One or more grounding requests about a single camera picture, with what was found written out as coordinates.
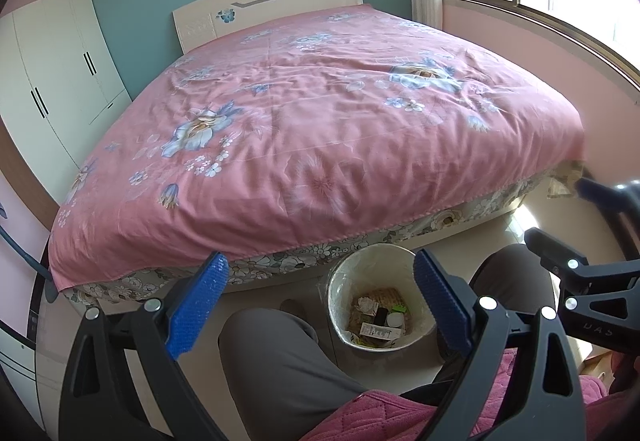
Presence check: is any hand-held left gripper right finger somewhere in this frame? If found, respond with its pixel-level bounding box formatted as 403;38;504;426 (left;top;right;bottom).
413;248;587;441

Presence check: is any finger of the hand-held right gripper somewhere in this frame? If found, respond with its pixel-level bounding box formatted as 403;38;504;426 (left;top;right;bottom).
575;176;640;267
524;227;603;284

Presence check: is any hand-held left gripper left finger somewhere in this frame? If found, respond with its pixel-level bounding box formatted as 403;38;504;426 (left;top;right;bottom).
59;251;230;441

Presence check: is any plain white small box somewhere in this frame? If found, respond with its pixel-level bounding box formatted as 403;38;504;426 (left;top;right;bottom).
360;322;405;341

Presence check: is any cream trash bin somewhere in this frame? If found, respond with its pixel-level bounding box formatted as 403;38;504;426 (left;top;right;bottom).
326;243;437;352

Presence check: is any person's right leg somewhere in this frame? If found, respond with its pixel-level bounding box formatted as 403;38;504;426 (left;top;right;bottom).
435;244;558;382

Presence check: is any person's leg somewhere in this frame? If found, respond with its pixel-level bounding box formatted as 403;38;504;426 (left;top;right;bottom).
218;307;416;441
435;244;558;382

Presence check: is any person's left leg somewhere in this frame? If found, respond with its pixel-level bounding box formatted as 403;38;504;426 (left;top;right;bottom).
218;307;416;441

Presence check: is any grey floral bed sheet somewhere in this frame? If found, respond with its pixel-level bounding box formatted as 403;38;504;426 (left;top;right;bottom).
65;160;586;308

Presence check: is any pink quilted jacket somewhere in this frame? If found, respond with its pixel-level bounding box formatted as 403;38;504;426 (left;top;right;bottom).
300;346;640;441

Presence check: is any pink floral blanket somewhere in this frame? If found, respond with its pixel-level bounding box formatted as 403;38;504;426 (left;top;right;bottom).
47;3;587;293

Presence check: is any white wardrobe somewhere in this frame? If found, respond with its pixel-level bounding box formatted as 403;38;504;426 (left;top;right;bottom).
0;0;133;204

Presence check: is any cream headboard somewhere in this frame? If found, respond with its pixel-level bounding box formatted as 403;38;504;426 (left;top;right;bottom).
172;0;364;54

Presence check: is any blue cable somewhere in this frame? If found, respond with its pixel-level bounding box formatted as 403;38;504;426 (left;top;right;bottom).
0;221;58;302

